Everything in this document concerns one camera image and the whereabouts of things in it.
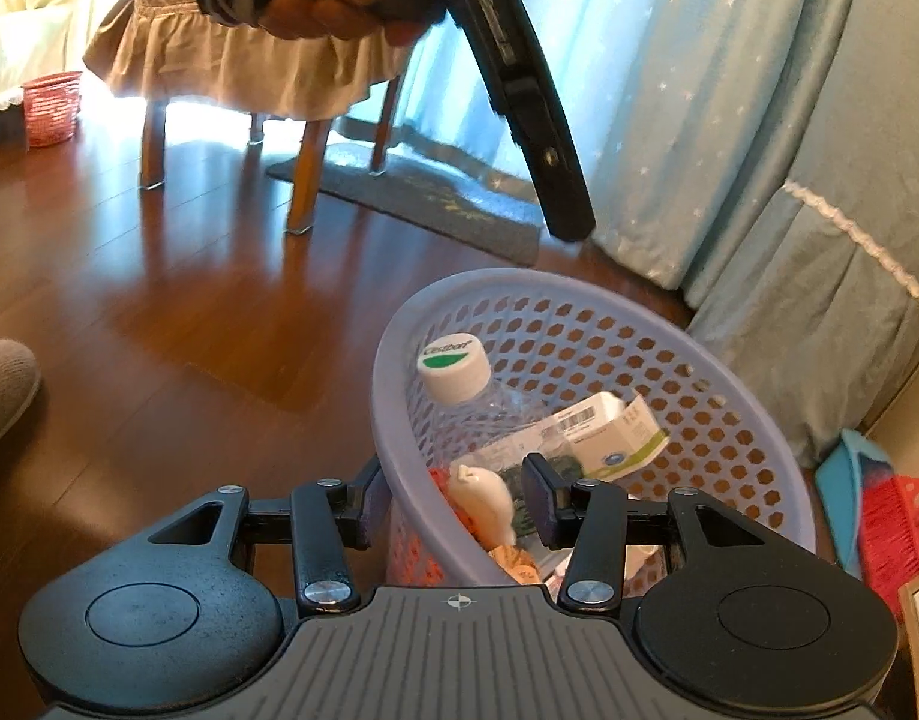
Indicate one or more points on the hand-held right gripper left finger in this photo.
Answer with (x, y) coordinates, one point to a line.
(373, 495)

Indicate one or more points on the orange snack packet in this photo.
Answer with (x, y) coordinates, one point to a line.
(438, 481)

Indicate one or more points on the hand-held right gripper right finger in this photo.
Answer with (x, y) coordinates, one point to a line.
(538, 502)

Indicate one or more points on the small red mesh basket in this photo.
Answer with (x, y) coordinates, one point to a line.
(51, 112)

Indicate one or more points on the cream lace-trimmed cloth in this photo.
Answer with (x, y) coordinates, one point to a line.
(24, 0)

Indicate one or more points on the blue lace-trimmed bed skirt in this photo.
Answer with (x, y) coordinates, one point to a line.
(804, 330)

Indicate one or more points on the grey floor mat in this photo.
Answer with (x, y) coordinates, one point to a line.
(429, 202)

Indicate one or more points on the blue star-print bedspread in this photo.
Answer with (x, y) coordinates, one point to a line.
(692, 52)

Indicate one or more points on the clear plastic bottle white cap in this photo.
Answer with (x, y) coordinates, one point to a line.
(452, 371)

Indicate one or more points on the white and green carton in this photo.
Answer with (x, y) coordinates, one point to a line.
(624, 427)

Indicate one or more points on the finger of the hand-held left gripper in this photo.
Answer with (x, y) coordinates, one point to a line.
(561, 195)

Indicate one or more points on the blue dustpan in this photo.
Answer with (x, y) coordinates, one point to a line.
(842, 495)

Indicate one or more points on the wooden chair with beige cover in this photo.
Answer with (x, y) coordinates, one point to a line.
(204, 45)

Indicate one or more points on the blue plastic mesh basket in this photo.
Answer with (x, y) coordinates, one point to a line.
(579, 300)

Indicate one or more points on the grey slipper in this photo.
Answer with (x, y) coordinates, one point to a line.
(2, 390)

